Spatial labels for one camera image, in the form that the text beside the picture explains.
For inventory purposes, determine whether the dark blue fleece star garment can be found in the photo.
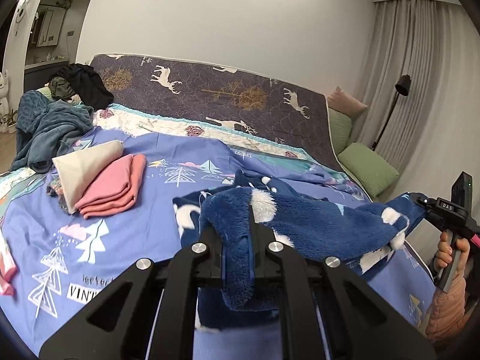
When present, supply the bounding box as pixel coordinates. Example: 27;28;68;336
172;172;434;330

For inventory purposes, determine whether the pink sleeve right forearm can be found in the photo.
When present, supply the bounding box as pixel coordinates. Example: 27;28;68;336
425;271;470;343

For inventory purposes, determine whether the black clothes pile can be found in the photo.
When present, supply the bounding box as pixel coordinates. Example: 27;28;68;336
48;63;114;111

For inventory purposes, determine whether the person's right hand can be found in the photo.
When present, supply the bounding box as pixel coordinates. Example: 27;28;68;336
433;232;470;276

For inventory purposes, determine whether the green pillow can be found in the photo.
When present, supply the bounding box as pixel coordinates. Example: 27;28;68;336
337;143;399;197

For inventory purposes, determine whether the purple printed bed sheet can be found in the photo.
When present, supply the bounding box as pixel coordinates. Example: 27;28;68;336
0;104;438;357

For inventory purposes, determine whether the grey window curtain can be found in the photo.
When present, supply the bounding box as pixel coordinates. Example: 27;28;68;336
353;0;479;201

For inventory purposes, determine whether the folded pink garment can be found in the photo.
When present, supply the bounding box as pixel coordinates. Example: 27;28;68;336
75;154;146;219

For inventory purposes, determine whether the black floor lamp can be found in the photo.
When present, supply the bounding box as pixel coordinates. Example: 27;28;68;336
371;74;412;151

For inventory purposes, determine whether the green upright cushion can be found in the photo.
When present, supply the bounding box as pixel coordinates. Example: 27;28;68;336
329;108;352;155

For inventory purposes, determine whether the small pink white garment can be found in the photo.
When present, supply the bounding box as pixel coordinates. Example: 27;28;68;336
0;233;17;296

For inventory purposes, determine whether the pink pillow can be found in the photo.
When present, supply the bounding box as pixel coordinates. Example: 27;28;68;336
327;86;368;119

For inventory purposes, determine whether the folded beige garment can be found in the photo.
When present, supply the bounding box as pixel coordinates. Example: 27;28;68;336
46;140;124;215

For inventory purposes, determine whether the dark deer-print headboard cover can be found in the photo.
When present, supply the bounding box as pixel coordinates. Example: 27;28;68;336
90;54;341;171

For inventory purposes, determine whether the teal fleece blanket pile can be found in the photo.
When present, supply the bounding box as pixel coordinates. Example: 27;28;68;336
10;90;94;174

